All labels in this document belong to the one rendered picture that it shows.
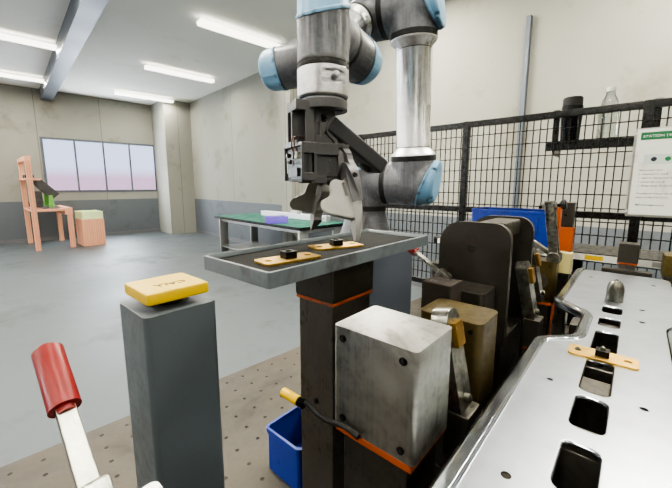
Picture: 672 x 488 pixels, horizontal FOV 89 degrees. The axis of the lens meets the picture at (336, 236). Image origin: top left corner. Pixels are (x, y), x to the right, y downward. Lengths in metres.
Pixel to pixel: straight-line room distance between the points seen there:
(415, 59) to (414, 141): 0.19
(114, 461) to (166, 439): 0.54
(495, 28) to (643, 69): 1.32
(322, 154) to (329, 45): 0.14
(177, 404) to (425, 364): 0.24
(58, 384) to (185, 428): 0.14
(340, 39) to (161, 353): 0.44
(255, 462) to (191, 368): 0.48
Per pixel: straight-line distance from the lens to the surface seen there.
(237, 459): 0.86
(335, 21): 0.54
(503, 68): 4.06
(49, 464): 1.01
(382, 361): 0.35
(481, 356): 0.51
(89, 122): 10.41
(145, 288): 0.38
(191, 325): 0.38
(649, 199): 1.64
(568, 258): 1.18
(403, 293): 1.05
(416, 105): 0.93
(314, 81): 0.51
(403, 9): 0.96
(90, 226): 8.77
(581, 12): 3.98
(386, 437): 0.39
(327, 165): 0.50
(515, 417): 0.48
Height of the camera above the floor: 1.26
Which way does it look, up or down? 8 degrees down
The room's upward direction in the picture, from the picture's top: straight up
